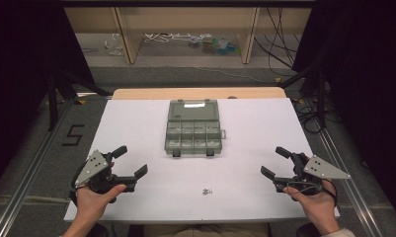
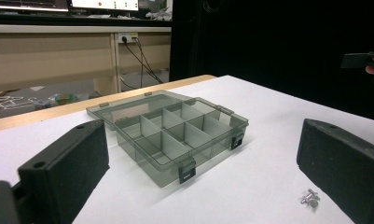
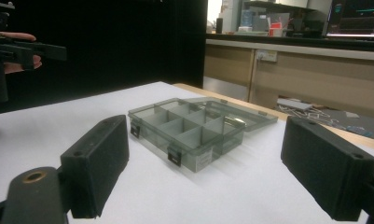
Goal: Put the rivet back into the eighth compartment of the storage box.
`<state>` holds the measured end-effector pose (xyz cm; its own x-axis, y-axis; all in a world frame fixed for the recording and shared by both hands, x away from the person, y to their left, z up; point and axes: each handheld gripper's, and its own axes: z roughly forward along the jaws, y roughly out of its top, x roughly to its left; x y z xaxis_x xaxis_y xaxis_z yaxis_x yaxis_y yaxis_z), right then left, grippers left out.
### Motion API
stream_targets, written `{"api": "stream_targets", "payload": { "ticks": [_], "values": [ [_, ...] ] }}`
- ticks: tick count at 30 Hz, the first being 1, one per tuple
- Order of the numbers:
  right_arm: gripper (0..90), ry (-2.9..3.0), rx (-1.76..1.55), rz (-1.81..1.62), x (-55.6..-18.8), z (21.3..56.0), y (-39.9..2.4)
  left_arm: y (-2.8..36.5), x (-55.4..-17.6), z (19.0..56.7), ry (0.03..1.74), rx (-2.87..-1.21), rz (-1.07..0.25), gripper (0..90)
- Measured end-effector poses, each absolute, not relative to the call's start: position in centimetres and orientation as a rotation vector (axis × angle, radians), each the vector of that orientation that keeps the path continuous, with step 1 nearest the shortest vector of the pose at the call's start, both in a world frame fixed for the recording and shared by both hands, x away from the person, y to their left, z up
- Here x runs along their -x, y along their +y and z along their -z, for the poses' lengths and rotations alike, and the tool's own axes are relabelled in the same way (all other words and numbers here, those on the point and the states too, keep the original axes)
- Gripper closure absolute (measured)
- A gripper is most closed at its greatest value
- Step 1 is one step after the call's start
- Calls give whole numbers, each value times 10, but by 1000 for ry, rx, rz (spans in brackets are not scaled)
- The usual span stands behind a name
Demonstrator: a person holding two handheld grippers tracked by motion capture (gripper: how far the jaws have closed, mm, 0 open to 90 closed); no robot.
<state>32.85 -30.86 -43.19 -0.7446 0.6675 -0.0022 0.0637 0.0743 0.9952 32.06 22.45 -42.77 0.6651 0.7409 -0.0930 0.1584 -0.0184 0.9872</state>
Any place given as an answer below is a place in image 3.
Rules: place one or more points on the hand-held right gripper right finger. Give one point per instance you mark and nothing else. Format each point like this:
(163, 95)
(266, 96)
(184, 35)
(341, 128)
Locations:
(324, 168)

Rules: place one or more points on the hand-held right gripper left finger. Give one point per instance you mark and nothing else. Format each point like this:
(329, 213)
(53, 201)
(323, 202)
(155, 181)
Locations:
(94, 161)

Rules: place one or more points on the clear grey plastic organizer box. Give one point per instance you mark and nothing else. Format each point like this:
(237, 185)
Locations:
(181, 130)

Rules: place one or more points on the blue floor object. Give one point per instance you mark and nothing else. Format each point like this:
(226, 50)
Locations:
(360, 130)

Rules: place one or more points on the clutter on floor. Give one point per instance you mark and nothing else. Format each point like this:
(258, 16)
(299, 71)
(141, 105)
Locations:
(312, 115)

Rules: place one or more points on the white table mat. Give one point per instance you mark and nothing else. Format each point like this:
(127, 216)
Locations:
(113, 99)

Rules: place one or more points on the flat white box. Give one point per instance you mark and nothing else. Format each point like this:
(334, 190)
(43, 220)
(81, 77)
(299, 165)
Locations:
(295, 104)

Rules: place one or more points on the black curtain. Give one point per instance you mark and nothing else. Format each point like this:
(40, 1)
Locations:
(128, 40)

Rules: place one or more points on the beige wooden counter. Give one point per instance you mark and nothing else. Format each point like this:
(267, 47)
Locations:
(315, 81)

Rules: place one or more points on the red and white container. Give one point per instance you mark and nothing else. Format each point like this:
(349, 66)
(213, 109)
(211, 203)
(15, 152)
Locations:
(275, 29)

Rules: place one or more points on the computer monitor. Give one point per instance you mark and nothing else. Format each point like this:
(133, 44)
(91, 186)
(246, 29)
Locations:
(355, 21)

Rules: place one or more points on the black cylinder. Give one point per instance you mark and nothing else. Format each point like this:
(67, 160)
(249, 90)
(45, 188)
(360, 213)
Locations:
(219, 25)

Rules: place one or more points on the white wall socket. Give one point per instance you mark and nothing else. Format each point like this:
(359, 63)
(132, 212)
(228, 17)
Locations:
(267, 55)

